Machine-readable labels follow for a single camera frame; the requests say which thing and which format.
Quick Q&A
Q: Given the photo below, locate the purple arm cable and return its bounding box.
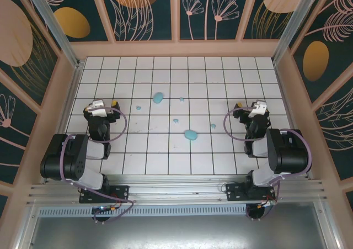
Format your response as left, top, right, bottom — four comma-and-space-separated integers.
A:
223, 107, 313, 206
61, 107, 135, 223

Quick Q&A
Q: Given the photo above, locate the grey slotted cable duct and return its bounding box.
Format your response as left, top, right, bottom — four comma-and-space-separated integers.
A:
36, 205, 249, 217

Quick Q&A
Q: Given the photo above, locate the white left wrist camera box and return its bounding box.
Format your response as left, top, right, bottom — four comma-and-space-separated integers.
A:
90, 99, 109, 117

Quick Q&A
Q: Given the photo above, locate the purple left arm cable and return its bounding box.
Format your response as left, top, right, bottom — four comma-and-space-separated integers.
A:
61, 107, 135, 223

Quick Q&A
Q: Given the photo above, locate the grey metal sheet panel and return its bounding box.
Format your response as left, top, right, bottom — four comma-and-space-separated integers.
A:
26, 215, 333, 249

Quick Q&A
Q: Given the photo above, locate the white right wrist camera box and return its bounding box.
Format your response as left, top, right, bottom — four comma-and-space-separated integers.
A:
250, 100, 268, 117

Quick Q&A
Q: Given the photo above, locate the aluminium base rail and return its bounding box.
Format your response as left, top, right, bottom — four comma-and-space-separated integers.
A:
26, 173, 329, 206

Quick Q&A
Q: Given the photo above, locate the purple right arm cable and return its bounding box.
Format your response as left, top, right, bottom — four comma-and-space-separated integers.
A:
223, 107, 313, 206

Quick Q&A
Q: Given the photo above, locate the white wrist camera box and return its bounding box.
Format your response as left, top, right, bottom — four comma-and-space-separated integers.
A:
250, 100, 268, 117
90, 99, 109, 117

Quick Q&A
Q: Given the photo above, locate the aluminium frame post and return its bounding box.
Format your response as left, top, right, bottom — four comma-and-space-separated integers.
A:
26, 0, 81, 68
272, 0, 318, 65

